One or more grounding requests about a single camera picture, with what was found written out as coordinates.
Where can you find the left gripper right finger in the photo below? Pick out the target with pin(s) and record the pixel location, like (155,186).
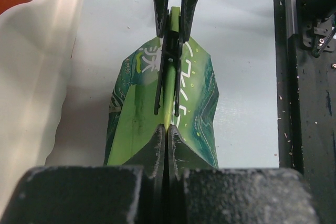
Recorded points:
(200,193)

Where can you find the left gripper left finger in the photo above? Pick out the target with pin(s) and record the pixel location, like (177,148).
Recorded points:
(130,193)

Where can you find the black bag clip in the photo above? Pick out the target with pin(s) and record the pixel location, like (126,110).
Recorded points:
(170,69)

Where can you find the green litter bag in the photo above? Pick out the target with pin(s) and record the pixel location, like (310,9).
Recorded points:
(131,111)

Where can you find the orange and cream litter box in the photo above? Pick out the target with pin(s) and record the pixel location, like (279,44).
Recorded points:
(37,40)

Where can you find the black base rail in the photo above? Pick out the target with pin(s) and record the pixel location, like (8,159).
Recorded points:
(305,67)

